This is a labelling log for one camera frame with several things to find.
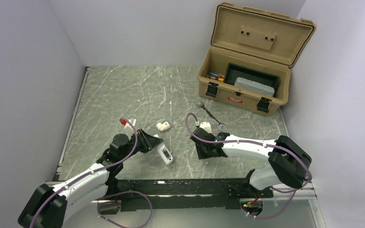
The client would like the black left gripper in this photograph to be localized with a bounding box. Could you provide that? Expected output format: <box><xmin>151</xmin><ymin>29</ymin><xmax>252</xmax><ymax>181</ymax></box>
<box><xmin>120</xmin><ymin>128</ymin><xmax>163</xmax><ymax>162</ymax></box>

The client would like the white remote control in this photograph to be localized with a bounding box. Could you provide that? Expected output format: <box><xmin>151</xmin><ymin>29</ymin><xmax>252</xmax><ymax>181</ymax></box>
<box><xmin>154</xmin><ymin>134</ymin><xmax>173</xmax><ymax>165</ymax></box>

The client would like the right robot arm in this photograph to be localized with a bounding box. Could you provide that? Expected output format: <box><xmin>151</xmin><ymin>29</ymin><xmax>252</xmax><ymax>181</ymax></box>
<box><xmin>190</xmin><ymin>127</ymin><xmax>312</xmax><ymax>197</ymax></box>

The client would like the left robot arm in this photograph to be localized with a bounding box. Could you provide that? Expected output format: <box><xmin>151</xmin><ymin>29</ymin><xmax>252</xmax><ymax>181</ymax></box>
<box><xmin>18</xmin><ymin>129</ymin><xmax>164</xmax><ymax>228</ymax></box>

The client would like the white plastic pipe elbow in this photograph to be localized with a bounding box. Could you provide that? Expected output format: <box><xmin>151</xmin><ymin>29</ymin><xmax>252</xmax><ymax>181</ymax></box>
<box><xmin>155</xmin><ymin>121</ymin><xmax>171</xmax><ymax>132</ymax></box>

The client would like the silver open-end wrench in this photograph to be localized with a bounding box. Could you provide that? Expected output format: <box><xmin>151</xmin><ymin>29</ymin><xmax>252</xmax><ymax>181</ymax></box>
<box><xmin>196</xmin><ymin>101</ymin><xmax>228</xmax><ymax>132</ymax></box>

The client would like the black toolbox left latch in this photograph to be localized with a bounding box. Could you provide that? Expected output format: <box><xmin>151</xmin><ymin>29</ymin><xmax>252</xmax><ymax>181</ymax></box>
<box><xmin>205</xmin><ymin>82</ymin><xmax>219</xmax><ymax>98</ymax></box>

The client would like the black toolbox latch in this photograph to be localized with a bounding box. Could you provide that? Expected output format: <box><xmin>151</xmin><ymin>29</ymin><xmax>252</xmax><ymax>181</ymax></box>
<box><xmin>256</xmin><ymin>97</ymin><xmax>271</xmax><ymax>113</ymax></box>
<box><xmin>205</xmin><ymin>82</ymin><xmax>219</xmax><ymax>98</ymax></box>

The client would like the black toolbox right latch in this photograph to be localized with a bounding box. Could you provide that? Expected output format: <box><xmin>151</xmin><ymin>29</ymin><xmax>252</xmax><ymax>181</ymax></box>
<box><xmin>256</xmin><ymin>97</ymin><xmax>271</xmax><ymax>113</ymax></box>

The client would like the grey plastic case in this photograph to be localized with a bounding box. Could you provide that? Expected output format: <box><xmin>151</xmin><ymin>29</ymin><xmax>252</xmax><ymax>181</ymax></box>
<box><xmin>234</xmin><ymin>77</ymin><xmax>275</xmax><ymax>96</ymax></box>

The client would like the black tray in toolbox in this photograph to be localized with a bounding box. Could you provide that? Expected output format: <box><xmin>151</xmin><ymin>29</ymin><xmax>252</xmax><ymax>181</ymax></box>
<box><xmin>224</xmin><ymin>63</ymin><xmax>279</xmax><ymax>92</ymax></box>

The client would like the tan plastic toolbox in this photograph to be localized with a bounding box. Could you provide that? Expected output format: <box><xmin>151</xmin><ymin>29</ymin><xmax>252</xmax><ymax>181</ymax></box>
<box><xmin>197</xmin><ymin>2</ymin><xmax>316</xmax><ymax>116</ymax></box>

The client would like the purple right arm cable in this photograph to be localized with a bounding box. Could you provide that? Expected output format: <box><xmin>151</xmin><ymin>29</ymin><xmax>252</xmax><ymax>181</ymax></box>
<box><xmin>185</xmin><ymin>113</ymin><xmax>313</xmax><ymax>183</ymax></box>

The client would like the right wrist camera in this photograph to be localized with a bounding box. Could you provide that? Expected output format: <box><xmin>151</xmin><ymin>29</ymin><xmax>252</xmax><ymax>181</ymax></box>
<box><xmin>199</xmin><ymin>122</ymin><xmax>212</xmax><ymax>133</ymax></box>

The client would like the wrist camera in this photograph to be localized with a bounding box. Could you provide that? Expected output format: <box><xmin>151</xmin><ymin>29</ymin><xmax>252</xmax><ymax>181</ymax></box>
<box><xmin>199</xmin><ymin>122</ymin><xmax>212</xmax><ymax>133</ymax></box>
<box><xmin>120</xmin><ymin>117</ymin><xmax>136</xmax><ymax>130</ymax></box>

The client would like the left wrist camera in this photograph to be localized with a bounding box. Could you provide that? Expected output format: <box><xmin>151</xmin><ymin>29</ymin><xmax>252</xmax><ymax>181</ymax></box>
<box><xmin>120</xmin><ymin>117</ymin><xmax>136</xmax><ymax>130</ymax></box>

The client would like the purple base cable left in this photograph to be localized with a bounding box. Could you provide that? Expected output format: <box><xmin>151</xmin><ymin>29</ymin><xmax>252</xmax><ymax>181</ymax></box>
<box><xmin>96</xmin><ymin>190</ymin><xmax>154</xmax><ymax>228</ymax></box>

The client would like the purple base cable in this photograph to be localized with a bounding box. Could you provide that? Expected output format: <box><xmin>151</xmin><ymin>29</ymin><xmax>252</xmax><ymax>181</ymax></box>
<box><xmin>241</xmin><ymin>185</ymin><xmax>298</xmax><ymax>220</ymax></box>
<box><xmin>96</xmin><ymin>190</ymin><xmax>154</xmax><ymax>228</ymax></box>

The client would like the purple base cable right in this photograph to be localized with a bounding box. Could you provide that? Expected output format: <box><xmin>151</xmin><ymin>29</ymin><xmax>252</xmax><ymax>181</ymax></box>
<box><xmin>241</xmin><ymin>185</ymin><xmax>298</xmax><ymax>220</ymax></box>

